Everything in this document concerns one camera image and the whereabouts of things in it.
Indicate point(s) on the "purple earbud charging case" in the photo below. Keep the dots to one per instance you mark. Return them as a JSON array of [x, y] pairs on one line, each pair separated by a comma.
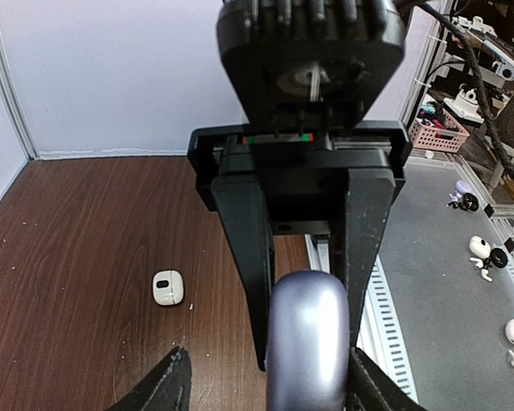
[[308, 343]]

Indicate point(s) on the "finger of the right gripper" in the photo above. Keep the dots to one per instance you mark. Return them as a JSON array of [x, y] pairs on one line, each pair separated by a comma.
[[366, 240], [244, 265]]

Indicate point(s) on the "white earbud charging case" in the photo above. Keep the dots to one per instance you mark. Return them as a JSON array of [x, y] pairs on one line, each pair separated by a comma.
[[168, 288]]

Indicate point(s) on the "pink plastic basket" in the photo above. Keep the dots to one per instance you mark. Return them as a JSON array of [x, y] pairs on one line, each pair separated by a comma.
[[449, 139]]

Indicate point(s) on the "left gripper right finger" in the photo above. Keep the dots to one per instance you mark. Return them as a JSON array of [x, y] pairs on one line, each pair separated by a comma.
[[368, 388]]

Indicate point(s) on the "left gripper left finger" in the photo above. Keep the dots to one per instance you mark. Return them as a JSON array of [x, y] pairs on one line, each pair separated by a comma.
[[166, 387]]

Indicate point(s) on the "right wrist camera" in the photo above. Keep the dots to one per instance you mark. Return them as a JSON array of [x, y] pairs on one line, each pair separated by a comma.
[[307, 66]]

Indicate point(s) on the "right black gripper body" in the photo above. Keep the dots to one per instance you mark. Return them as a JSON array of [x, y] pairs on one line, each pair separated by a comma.
[[300, 183]]

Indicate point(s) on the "front aluminium rail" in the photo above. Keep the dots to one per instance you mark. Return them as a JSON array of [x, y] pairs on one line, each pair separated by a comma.
[[380, 335]]

